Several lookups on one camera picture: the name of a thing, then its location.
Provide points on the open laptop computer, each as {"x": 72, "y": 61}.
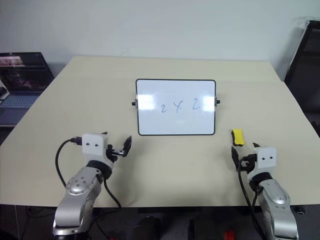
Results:
{"x": 22, "y": 82}

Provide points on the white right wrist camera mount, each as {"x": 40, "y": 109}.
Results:
{"x": 266, "y": 160}

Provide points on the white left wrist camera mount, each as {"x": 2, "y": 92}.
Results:
{"x": 93, "y": 150}

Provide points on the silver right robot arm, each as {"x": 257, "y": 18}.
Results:
{"x": 277, "y": 207}

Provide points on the small red object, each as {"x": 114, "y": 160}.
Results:
{"x": 228, "y": 235}

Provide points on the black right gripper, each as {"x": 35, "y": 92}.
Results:
{"x": 248, "y": 162}

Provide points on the yellow and black eraser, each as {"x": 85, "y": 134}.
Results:
{"x": 238, "y": 136}

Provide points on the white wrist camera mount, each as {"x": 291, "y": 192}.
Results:
{"x": 266, "y": 160}
{"x": 93, "y": 150}

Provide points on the dark rounded shape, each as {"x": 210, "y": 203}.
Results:
{"x": 146, "y": 228}

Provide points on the small black-framed whiteboard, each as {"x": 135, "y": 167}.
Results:
{"x": 175, "y": 120}

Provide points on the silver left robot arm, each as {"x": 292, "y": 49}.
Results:
{"x": 75, "y": 197}

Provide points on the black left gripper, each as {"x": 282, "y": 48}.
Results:
{"x": 115, "y": 152}

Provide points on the black mesh office chair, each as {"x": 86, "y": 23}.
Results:
{"x": 306, "y": 70}

